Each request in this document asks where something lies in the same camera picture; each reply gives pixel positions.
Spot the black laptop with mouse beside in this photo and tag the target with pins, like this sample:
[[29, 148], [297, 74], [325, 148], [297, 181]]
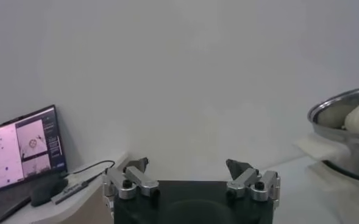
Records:
[[2, 158]]

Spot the grey usb dongle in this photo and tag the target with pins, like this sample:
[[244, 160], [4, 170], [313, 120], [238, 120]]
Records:
[[69, 192]]

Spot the black computer mouse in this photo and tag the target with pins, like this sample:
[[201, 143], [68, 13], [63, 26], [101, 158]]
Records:
[[46, 191]]

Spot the white side table with mouse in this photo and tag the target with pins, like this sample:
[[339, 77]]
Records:
[[60, 210]]

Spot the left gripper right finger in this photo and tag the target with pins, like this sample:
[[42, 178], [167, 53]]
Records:
[[249, 182]]

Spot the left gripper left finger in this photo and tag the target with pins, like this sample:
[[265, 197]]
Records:
[[127, 182]]

